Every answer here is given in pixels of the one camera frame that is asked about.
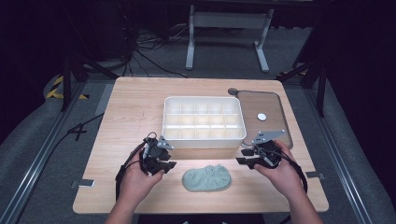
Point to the person's left hand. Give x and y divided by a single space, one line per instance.
138 182

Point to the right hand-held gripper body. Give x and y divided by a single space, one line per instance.
267 152

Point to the grey tape strip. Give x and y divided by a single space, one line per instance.
83 183
315 175

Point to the aluminium floor rail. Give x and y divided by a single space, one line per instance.
34 168
339 155

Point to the transparent box lid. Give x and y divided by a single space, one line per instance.
264 105

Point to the black metal stand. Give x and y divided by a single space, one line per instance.
320 90
67 84

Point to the grey round disc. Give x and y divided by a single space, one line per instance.
232 91

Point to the yellow black floor tape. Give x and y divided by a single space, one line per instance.
54 91

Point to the white divided storage box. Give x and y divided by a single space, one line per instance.
202 119

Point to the person's right hand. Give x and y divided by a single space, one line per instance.
281 179

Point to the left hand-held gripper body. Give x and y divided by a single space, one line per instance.
153 152

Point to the white metal table frame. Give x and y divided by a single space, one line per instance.
229 20

